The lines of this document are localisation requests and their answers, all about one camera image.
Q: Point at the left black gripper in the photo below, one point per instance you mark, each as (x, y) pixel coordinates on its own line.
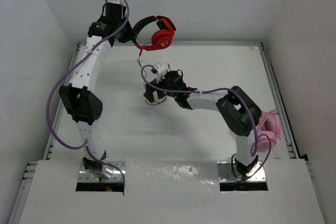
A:
(125, 35)

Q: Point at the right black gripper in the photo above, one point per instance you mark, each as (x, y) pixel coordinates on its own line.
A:
(150, 89)

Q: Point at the red black headphones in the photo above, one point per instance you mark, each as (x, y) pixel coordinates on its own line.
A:
(161, 39)

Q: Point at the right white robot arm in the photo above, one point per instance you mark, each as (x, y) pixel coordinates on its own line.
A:
(240, 113)

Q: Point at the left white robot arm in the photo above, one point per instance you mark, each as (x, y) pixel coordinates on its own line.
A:
(78, 95)

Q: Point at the pink headphones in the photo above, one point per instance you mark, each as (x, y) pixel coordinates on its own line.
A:
(268, 130)

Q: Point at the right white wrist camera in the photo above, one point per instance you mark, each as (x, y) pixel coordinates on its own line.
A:
(160, 70)

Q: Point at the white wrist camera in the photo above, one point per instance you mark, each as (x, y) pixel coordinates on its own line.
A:
(119, 2)
(160, 70)

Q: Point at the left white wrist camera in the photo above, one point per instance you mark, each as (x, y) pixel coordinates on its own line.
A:
(119, 2)

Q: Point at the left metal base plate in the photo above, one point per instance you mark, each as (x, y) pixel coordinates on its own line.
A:
(108, 174)

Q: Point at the metal base plate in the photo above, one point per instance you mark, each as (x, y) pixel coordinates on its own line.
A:
(228, 173)
(108, 174)

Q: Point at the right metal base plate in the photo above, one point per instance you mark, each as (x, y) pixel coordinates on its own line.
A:
(228, 173)

